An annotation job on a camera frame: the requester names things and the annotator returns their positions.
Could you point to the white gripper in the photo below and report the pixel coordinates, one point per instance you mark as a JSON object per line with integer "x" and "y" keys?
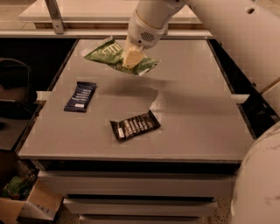
{"x": 142, "y": 32}

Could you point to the green jalapeno chip bag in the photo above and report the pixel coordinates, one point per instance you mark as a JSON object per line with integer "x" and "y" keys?
{"x": 110, "y": 52}

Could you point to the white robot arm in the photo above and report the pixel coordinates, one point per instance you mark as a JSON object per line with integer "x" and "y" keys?
{"x": 250, "y": 35}

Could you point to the blue rxbar blueberry bar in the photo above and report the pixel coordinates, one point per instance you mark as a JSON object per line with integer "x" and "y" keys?
{"x": 81, "y": 97}

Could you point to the black rxbar chocolate bar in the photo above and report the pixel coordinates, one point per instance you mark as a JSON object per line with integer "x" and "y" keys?
{"x": 135, "y": 126}

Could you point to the grey drawer cabinet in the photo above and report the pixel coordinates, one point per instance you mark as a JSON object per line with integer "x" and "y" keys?
{"x": 170, "y": 175}

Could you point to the white upper shelf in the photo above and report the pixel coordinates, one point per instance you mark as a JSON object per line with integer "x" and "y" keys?
{"x": 85, "y": 11}

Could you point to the black chair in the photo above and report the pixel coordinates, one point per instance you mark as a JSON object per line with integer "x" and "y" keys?
{"x": 17, "y": 94}

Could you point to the cardboard box with snacks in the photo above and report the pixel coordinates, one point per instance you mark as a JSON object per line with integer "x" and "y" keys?
{"x": 22, "y": 198}

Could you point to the left metal shelf bracket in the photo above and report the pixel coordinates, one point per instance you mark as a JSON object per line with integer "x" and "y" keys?
{"x": 54, "y": 12}

